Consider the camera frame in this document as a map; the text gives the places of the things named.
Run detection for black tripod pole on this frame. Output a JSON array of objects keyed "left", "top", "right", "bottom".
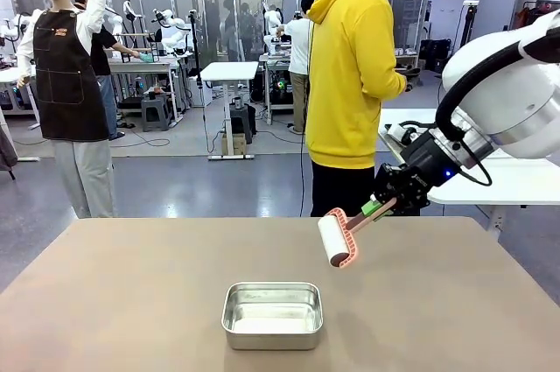
[{"left": 187, "top": 9, "right": 205, "bottom": 88}]

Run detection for large white table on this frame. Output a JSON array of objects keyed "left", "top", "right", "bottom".
[{"left": 377, "top": 107, "right": 560, "bottom": 207}]

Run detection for black equipment cases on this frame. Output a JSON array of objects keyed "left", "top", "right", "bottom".
[{"left": 418, "top": 38, "right": 452, "bottom": 74}]

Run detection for white standing desk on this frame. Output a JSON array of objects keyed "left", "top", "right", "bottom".
[{"left": 199, "top": 60, "right": 260, "bottom": 161}]

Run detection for person's right forearm yellow sleeve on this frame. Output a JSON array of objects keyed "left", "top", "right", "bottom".
[{"left": 361, "top": 66, "right": 411, "bottom": 98}]

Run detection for cardboard box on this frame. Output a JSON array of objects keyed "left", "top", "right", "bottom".
[{"left": 220, "top": 131, "right": 248, "bottom": 157}]

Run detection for pink lint roller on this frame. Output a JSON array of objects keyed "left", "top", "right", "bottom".
[{"left": 318, "top": 196, "right": 400, "bottom": 270}]

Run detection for person in black t-shirt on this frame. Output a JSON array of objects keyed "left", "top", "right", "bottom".
[{"left": 73, "top": 0, "right": 142, "bottom": 142}]

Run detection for grey plastic stool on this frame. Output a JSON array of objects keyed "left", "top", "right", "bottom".
[{"left": 140, "top": 93, "right": 172, "bottom": 133}]

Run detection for person in yellow hoodie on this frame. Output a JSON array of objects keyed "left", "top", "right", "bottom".
[{"left": 304, "top": 0, "right": 431, "bottom": 218}]

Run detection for dark brown apron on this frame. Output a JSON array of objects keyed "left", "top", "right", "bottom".
[{"left": 32, "top": 8, "right": 110, "bottom": 143}]

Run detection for rectangular metal container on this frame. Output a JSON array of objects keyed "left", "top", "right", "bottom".
[{"left": 220, "top": 281, "right": 326, "bottom": 352}]

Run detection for white workbench with metal legs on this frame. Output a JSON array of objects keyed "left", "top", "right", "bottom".
[{"left": 107, "top": 55, "right": 186, "bottom": 129}]

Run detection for white and black device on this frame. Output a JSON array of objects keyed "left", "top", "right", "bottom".
[{"left": 384, "top": 121, "right": 432, "bottom": 146}]

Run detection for thin black cable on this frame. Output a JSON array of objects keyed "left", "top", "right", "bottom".
[{"left": 452, "top": 138, "right": 494, "bottom": 187}]

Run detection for thick black cable hose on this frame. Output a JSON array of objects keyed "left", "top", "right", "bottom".
[{"left": 434, "top": 25, "right": 560, "bottom": 142}]

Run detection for person in white shirt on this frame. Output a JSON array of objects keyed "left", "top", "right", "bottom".
[{"left": 275, "top": 0, "right": 314, "bottom": 135}]

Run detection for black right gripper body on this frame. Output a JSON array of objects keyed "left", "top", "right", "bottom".
[{"left": 393, "top": 130, "right": 461, "bottom": 198}]

